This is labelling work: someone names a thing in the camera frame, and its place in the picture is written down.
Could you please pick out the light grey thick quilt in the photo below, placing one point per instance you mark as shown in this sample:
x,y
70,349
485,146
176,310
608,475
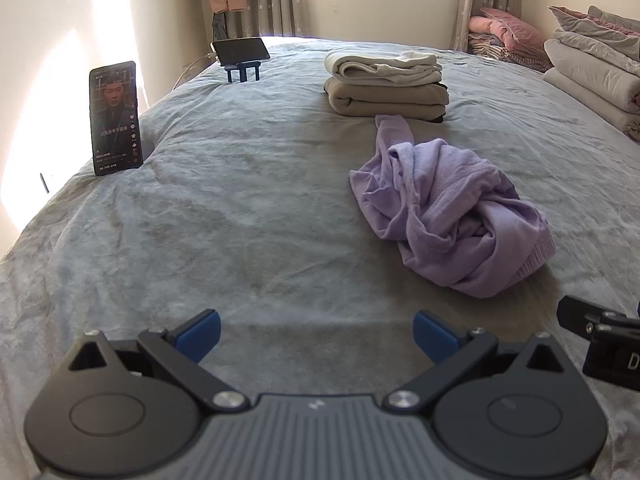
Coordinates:
x,y
590,75

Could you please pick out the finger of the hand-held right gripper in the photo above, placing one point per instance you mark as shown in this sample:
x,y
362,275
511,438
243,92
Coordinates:
x,y
577,312

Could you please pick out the grey pink-lined folded quilt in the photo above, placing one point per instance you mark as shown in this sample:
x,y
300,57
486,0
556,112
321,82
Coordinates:
x,y
595,22

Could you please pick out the striped folded bedding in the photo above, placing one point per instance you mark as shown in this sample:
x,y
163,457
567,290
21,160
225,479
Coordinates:
x,y
505,55

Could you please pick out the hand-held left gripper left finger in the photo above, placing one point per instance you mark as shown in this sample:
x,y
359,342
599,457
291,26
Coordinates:
x,y
200,332

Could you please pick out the grey bed blanket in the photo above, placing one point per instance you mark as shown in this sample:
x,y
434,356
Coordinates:
x,y
250,220

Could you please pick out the blue phone stand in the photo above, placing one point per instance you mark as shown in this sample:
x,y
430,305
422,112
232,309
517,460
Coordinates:
x,y
242,72

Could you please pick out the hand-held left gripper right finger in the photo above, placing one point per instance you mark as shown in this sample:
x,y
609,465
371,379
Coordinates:
x,y
432,335

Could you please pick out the white folded garment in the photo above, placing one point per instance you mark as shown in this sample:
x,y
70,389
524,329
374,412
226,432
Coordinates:
x,y
380,66

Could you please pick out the beige folded garment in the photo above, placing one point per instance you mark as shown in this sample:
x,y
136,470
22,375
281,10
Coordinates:
x,y
385,100

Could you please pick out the grey hanging cloth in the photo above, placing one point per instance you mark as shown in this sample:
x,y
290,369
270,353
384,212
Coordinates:
x,y
218,25

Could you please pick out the sideways smartphone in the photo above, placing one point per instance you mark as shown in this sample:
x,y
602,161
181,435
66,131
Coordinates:
x,y
242,51

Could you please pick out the upright black smartphone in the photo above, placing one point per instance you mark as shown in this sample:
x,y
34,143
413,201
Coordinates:
x,y
116,120

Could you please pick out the purple long-sleeve shirt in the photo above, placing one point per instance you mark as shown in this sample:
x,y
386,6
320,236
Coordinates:
x,y
450,200

